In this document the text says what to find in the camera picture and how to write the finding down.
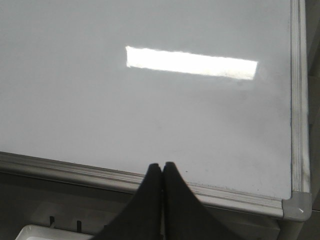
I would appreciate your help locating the white plastic marker tray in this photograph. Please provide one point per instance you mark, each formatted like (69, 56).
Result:
(36, 232)

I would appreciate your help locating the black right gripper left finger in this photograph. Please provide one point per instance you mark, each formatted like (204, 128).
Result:
(141, 217)

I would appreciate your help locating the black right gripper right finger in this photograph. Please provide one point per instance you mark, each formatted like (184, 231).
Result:
(185, 218)

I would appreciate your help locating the whiteboard with aluminium frame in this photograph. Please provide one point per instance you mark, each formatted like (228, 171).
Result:
(93, 91)

